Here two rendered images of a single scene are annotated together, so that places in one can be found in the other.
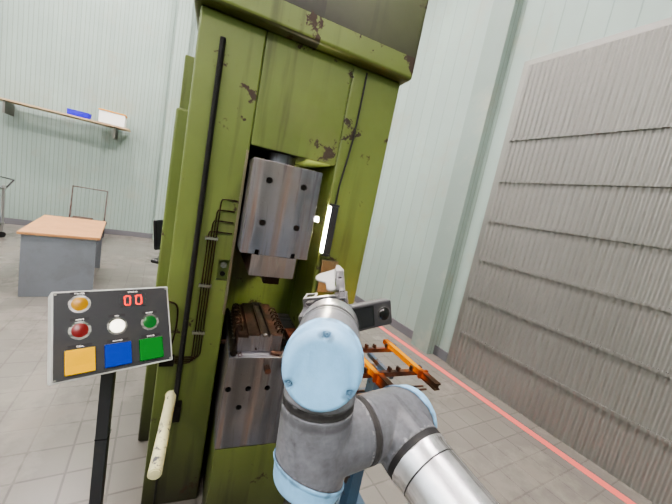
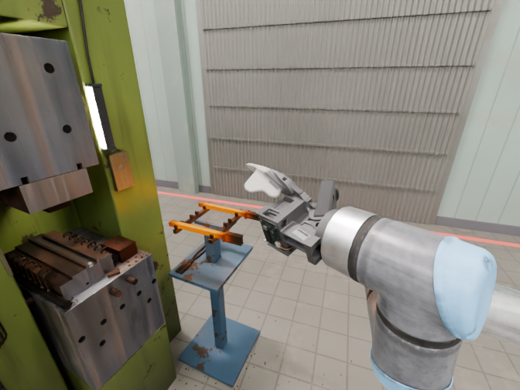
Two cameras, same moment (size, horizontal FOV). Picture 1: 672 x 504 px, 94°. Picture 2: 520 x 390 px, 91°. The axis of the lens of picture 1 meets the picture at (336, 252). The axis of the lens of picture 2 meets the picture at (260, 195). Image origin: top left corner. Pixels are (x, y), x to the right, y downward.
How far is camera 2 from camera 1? 42 cm
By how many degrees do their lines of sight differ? 42
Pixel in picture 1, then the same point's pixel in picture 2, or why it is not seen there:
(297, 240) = (76, 144)
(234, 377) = (83, 324)
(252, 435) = (128, 350)
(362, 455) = not seen: hidden behind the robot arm
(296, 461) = (446, 376)
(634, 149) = not seen: outside the picture
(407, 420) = not seen: hidden behind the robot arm
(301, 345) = (481, 290)
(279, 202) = (22, 98)
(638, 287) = (310, 97)
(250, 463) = (137, 368)
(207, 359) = (22, 332)
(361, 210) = (126, 84)
